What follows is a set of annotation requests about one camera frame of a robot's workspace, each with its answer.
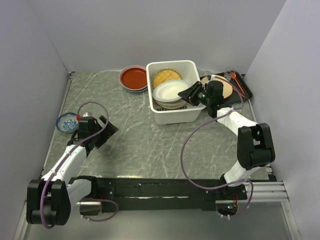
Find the aluminium rail frame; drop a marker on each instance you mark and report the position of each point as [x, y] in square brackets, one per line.
[258, 192]

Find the black tray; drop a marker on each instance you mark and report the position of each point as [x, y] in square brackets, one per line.
[234, 98]

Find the blue white small bowl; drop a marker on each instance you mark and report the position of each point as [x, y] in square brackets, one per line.
[67, 122]

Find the clear plastic cup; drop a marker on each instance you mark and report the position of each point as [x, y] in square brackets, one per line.
[226, 73]

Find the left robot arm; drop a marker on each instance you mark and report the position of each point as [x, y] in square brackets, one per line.
[50, 199]

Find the orange plastic spoon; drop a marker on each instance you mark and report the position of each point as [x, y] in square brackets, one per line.
[237, 81]

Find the beige bird pattern plate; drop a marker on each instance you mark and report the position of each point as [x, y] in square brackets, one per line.
[227, 88]

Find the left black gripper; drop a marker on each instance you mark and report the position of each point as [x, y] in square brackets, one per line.
[110, 129]

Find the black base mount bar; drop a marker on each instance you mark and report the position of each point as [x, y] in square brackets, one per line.
[139, 194]

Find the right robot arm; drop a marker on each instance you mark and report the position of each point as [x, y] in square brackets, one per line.
[255, 148]

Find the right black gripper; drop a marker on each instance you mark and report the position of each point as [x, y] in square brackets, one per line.
[188, 93]

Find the white plastic bin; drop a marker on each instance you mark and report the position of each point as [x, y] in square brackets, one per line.
[188, 71]

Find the round bamboo mat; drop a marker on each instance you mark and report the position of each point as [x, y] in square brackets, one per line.
[164, 75]

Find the red round plate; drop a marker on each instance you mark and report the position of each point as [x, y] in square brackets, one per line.
[134, 79]

